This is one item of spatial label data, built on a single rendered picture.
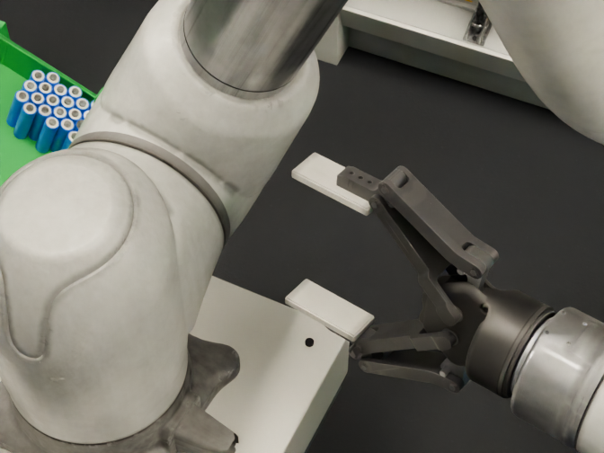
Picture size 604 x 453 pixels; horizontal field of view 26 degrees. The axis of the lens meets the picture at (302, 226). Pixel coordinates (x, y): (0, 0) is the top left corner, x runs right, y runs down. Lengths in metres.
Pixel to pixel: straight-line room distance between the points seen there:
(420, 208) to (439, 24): 0.77
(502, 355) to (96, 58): 1.01
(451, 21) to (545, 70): 1.03
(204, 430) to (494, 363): 0.29
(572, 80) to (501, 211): 0.98
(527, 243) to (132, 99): 0.70
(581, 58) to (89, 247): 0.41
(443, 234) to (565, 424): 0.16
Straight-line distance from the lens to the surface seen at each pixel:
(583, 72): 0.67
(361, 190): 0.96
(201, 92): 1.01
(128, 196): 0.96
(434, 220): 0.94
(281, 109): 1.03
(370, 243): 1.60
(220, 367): 1.16
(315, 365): 1.18
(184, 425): 1.11
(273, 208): 1.63
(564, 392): 0.92
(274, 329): 1.20
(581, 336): 0.93
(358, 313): 1.07
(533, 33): 0.64
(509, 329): 0.94
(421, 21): 1.69
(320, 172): 0.98
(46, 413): 1.05
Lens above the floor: 1.29
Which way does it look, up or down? 53 degrees down
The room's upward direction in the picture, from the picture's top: straight up
